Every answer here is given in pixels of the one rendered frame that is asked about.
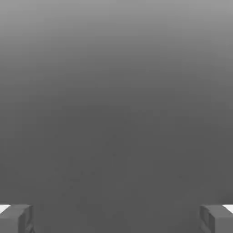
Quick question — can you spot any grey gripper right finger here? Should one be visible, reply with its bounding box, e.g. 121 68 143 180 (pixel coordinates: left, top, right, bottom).
198 204 233 233

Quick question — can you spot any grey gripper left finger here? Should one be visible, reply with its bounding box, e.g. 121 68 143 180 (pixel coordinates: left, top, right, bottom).
0 203 35 233

